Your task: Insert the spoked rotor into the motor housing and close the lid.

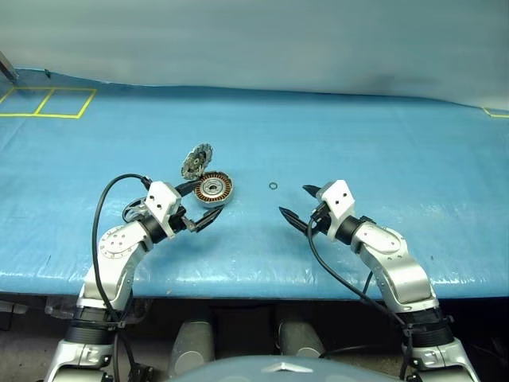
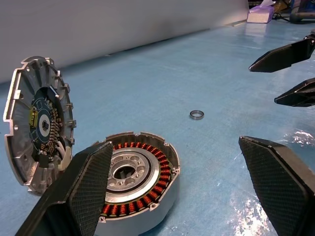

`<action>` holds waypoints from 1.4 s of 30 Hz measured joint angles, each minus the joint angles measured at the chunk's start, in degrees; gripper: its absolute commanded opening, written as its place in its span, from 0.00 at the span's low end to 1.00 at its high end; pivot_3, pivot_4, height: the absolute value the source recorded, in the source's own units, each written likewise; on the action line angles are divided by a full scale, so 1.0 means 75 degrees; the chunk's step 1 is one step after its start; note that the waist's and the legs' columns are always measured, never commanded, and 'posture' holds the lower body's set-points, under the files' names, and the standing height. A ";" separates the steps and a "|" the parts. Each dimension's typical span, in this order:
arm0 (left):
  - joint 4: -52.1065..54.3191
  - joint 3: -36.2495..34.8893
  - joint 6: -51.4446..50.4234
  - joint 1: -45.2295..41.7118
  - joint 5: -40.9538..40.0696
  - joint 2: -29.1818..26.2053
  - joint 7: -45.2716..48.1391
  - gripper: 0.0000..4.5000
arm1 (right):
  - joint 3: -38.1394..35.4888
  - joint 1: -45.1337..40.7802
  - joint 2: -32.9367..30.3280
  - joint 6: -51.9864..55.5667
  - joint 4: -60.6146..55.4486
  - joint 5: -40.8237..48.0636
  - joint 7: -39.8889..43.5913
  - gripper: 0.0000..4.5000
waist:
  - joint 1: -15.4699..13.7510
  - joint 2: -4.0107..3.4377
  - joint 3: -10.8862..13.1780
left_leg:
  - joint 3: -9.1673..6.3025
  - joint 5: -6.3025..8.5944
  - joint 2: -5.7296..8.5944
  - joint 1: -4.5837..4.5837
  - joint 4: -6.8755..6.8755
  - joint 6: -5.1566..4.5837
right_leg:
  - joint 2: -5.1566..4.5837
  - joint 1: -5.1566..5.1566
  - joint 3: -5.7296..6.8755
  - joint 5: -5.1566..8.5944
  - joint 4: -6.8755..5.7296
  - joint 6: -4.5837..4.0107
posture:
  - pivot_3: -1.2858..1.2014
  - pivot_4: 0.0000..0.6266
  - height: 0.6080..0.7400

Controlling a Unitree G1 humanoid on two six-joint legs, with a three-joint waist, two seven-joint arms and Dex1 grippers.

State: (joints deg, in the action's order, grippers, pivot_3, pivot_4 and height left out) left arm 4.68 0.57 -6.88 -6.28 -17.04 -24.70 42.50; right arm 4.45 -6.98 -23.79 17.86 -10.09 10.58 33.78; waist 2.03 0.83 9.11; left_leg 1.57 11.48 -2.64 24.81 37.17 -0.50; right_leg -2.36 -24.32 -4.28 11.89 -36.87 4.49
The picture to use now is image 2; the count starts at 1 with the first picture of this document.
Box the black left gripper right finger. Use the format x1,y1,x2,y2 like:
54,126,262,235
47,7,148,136
238,136,315,236

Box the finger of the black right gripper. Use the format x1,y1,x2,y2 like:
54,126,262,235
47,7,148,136
248,36,315,73
274,77,315,107

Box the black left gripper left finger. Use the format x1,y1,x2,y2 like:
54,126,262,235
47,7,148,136
14,141,115,236

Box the silver motor housing copper windings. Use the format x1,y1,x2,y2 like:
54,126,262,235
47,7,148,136
94,132,181,236

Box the silver motor end cover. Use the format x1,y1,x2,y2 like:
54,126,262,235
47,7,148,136
2,56,77,196

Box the small steel bearing ring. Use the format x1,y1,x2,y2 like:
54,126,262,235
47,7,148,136
189,110,205,121

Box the dark grey pipe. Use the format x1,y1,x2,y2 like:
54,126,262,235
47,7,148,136
289,11,315,24

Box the purple white tissue box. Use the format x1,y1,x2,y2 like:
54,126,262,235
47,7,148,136
247,0,275,24

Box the blue plastic table cover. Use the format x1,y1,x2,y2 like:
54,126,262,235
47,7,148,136
0,18,315,236

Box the white backdrop board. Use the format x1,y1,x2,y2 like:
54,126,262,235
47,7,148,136
0,0,249,84

